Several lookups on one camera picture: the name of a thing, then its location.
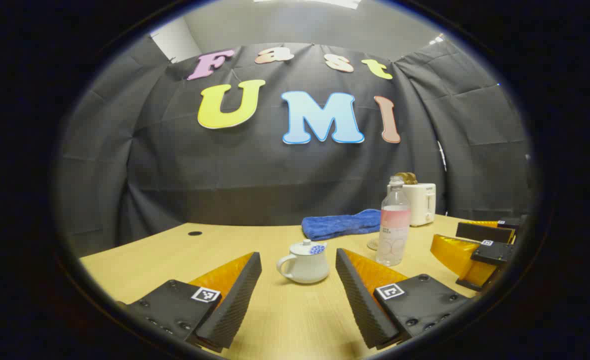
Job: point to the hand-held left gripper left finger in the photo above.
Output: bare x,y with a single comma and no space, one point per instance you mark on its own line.
235,300

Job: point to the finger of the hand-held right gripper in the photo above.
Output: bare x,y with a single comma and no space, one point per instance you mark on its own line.
485,233
495,253

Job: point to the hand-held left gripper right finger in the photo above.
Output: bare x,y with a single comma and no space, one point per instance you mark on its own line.
360,300

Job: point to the round wooden coaster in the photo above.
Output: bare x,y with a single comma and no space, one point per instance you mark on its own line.
372,245

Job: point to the white teacup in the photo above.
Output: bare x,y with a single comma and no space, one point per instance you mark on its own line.
307,270

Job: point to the clear plastic water bottle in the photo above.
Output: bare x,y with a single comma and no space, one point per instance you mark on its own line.
394,225

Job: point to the white toaster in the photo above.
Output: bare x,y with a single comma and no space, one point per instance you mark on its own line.
422,202

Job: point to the blue towel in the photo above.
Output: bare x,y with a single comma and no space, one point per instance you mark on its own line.
340,224

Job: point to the toasted bread slice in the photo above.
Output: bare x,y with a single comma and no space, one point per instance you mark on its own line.
407,178

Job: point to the black backdrop cloth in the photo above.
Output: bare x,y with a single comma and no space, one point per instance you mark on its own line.
275,175

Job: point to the small ceiling light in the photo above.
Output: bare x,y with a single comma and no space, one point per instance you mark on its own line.
437,38

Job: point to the ceiling light panel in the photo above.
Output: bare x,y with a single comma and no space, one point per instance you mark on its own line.
310,2

